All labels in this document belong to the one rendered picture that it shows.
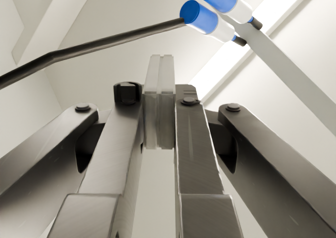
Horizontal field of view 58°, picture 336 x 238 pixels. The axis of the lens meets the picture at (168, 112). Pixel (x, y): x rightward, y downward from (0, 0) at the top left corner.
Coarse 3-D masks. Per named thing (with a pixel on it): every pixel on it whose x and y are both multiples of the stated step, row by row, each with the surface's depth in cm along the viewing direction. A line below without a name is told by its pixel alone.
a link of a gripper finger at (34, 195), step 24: (72, 120) 11; (96, 120) 13; (24, 144) 10; (48, 144) 10; (72, 144) 11; (0, 168) 9; (24, 168) 9; (48, 168) 10; (72, 168) 11; (0, 192) 8; (24, 192) 9; (48, 192) 10; (72, 192) 11; (0, 216) 8; (24, 216) 9; (48, 216) 10
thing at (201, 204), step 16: (176, 112) 12; (192, 112) 12; (176, 128) 11; (192, 128) 11; (208, 128) 11; (176, 144) 10; (192, 144) 10; (208, 144) 10; (176, 160) 9; (192, 160) 9; (208, 160) 9; (176, 176) 9; (192, 176) 8; (208, 176) 8; (176, 192) 9; (192, 192) 8; (208, 192) 8; (224, 192) 8; (176, 208) 9; (192, 208) 6; (208, 208) 6; (224, 208) 6; (176, 224) 9; (192, 224) 6; (208, 224) 6; (224, 224) 6
